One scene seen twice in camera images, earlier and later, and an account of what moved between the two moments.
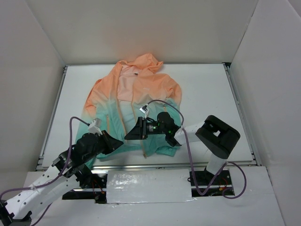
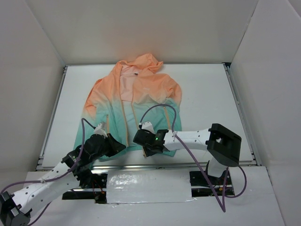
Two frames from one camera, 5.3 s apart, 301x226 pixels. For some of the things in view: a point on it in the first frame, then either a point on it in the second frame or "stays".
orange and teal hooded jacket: x=130 y=91 stays
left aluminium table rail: x=39 y=165 stays
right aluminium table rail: x=255 y=154 stays
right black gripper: x=142 y=128 -> x=140 y=138
